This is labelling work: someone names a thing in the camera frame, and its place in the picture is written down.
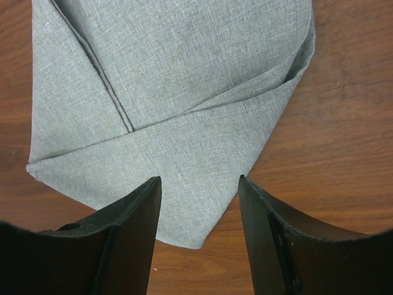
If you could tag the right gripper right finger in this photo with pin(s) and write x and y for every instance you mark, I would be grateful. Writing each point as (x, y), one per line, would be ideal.
(291, 252)

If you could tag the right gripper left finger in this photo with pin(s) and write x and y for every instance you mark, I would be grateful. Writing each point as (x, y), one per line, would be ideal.
(107, 252)

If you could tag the grey cloth napkin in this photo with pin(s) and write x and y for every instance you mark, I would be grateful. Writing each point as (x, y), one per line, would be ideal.
(186, 90)

